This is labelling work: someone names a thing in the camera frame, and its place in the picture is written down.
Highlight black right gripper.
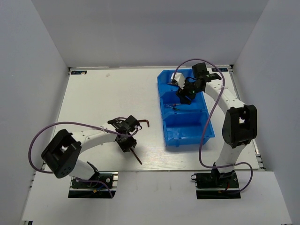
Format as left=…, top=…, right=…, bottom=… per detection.
left=176, top=78, right=203, bottom=105

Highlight long brown hex key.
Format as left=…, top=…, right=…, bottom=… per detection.
left=138, top=120, right=150, bottom=128

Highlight small brown hex key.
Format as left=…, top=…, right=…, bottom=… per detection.
left=130, top=147, right=143, bottom=165

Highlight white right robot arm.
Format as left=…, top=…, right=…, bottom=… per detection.
left=171, top=60, right=257, bottom=187

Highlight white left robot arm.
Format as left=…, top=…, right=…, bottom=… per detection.
left=41, top=115, right=141, bottom=187

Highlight blue three-compartment plastic bin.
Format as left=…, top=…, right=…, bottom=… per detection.
left=157, top=70, right=209, bottom=147

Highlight left table corner label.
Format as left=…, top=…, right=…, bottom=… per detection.
left=71, top=71, right=87, bottom=75

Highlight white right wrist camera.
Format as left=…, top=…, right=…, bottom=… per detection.
left=167, top=73, right=186, bottom=89

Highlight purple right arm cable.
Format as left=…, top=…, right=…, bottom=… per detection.
left=175, top=58, right=254, bottom=194

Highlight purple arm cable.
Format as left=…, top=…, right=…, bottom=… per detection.
left=175, top=58, right=254, bottom=194
left=28, top=120, right=140, bottom=199

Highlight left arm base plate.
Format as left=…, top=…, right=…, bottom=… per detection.
left=68, top=172, right=118, bottom=199

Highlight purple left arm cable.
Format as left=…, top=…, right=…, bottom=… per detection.
left=28, top=120, right=140, bottom=199

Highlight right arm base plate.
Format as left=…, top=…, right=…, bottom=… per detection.
left=191, top=172, right=241, bottom=200

